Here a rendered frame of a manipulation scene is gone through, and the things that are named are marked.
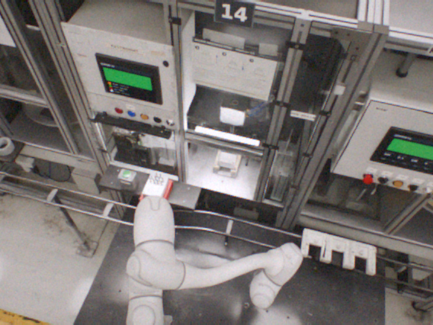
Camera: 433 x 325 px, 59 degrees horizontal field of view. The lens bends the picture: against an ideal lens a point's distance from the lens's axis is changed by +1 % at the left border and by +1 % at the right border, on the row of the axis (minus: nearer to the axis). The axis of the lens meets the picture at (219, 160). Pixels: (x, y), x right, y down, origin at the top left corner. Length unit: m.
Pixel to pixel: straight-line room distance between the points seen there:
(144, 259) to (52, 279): 1.79
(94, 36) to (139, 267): 0.82
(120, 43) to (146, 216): 0.62
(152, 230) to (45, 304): 1.75
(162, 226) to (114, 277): 0.89
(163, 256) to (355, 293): 1.25
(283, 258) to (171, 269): 0.49
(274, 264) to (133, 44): 0.98
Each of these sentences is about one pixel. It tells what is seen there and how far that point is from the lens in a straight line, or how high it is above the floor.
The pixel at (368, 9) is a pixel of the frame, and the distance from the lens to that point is 1.30.
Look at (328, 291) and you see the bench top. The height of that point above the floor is 0.68.
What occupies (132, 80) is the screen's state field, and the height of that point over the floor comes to 1.65.
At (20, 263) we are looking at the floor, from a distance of 3.13.
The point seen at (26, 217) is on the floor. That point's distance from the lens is 3.27.
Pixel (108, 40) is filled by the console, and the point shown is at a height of 1.80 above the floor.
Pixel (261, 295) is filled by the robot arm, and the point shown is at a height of 1.15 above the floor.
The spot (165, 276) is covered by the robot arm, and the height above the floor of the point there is 1.47.
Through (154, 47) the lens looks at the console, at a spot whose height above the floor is 1.81.
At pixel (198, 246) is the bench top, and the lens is 2.16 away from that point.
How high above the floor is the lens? 2.69
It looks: 56 degrees down
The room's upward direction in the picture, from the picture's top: 4 degrees clockwise
